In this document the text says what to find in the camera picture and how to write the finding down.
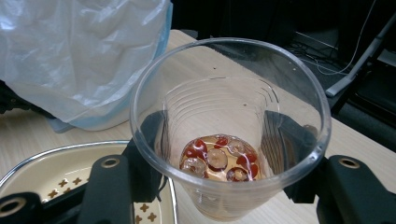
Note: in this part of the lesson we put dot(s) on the sliced red dates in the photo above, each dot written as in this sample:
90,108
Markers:
218,158

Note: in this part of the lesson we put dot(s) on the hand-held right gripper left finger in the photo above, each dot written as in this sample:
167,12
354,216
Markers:
107,193

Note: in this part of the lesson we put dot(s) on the clear plastic cup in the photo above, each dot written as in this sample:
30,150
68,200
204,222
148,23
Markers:
230,199

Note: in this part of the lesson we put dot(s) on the white desk frame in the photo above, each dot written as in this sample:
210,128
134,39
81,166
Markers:
361,62

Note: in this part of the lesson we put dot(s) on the cream perforated strainer basin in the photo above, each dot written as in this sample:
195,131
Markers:
34,169

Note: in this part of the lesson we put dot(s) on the white plastic trash bag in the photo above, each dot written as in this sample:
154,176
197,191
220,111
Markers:
77,53

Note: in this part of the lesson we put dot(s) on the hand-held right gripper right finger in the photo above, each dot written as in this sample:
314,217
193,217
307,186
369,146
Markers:
351,193

